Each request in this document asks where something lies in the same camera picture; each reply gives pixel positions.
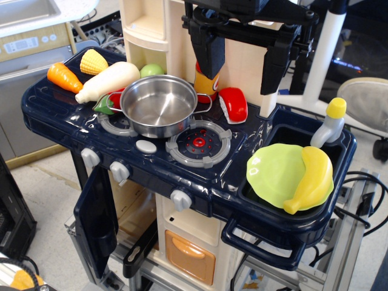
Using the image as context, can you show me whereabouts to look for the yellow toy banana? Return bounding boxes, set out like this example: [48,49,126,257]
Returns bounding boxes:
[283,146,333,215]

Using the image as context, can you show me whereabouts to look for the grey toy burner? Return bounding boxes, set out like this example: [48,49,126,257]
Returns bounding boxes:
[97,112,196,138]
[166,120,232,169]

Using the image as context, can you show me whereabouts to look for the black computer case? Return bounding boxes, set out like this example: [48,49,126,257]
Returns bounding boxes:
[1,159,37,260]

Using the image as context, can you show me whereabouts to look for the green toy apple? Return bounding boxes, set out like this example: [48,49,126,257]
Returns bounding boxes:
[140,63,165,78]

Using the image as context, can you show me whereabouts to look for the navy toy kitchen counter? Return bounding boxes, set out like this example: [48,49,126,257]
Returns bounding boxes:
[21,78,356,270]

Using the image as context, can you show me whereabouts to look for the grey stove knob middle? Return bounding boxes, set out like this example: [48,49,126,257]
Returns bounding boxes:
[110,161,130,187]

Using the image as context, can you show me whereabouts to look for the yellow red toy can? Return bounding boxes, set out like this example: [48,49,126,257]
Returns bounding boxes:
[194,62,219,104]

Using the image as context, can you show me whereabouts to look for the grey yellow toy faucet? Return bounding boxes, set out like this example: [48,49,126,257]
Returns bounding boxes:
[310,97,347,148]

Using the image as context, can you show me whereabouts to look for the black cable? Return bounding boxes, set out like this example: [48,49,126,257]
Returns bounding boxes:
[332,171,386,238]

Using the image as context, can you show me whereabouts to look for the grey oval stove button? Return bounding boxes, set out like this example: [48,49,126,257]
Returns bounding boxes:
[135,139,157,154]

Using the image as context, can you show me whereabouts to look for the yellow toy corn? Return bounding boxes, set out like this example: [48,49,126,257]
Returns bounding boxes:
[79,49,109,75]

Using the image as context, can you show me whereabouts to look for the grey toy burner right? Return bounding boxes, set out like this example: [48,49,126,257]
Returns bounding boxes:
[166,120,232,169]

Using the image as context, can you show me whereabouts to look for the white toy daikon radish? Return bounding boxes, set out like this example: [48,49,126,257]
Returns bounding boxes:
[75,61,141,104]

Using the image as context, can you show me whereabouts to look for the stainless steel pot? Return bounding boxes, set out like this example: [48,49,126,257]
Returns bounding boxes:
[108,75,213,138]

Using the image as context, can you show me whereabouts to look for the orange toy drawer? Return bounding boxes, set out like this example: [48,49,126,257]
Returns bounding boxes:
[165,230,216,286]

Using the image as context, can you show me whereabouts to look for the red white toy sushi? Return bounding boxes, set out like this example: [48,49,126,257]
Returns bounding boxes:
[218,87,248,124]

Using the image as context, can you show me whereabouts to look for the green toy plate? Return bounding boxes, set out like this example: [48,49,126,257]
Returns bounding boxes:
[246,143,334,212]

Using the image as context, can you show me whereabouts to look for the orange toy carrot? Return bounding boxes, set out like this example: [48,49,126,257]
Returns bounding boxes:
[47,62,83,94]

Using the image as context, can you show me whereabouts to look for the cream toy kitchen tower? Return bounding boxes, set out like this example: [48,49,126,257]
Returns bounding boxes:
[119,1,278,118]

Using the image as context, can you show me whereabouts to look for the grey toy burner left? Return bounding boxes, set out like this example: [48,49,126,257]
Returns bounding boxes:
[97,112,196,138]

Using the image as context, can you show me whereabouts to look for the grey stove knob right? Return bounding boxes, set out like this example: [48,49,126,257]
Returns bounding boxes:
[170,189,192,212]

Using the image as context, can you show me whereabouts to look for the white appliance with display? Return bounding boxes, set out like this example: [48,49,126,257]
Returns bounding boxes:
[1,0,98,160]

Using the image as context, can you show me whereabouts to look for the grey stove knob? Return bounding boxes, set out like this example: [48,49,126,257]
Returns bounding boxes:
[110,161,130,187]
[170,189,192,212]
[81,147,100,169]

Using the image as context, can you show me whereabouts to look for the white pole stand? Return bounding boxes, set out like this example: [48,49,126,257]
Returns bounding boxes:
[277,1,387,138]

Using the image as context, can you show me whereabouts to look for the navy toy oven door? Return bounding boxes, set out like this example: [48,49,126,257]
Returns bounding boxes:
[73,167,119,279]

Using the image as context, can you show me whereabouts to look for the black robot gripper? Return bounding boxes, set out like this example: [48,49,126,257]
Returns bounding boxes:
[182,1,319,95]

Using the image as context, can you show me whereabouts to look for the red toy chili pepper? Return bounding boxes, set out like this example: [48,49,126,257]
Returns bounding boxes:
[93,88,124,115]

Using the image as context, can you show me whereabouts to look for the grey stove knob left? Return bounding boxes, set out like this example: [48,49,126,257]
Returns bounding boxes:
[81,147,100,169]

